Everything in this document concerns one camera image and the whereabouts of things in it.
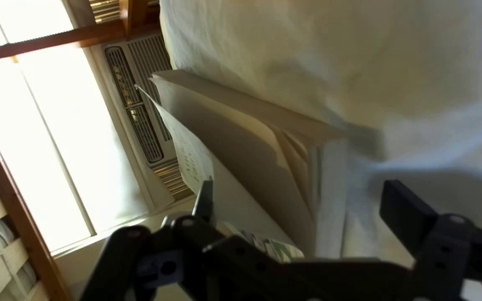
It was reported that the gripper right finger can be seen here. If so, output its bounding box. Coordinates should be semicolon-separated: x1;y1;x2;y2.
379;180;482;301

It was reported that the brown wooden beam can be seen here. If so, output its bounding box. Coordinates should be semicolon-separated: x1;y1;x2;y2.
0;0;163;66

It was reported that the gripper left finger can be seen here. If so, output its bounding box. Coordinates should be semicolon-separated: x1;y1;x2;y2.
80;176;292;301

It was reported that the open book with cream pages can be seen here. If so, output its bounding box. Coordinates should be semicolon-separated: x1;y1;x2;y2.
134;69;349;263

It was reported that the wooden shelf unit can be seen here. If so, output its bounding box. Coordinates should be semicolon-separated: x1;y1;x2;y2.
0;108;72;301

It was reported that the bright window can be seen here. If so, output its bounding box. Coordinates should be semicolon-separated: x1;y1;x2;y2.
0;0;151;256

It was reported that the white pillow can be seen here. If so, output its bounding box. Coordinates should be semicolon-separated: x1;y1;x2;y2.
159;0;482;301

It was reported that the window air conditioner unit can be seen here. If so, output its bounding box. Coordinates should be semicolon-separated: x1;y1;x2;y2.
90;33;196;212

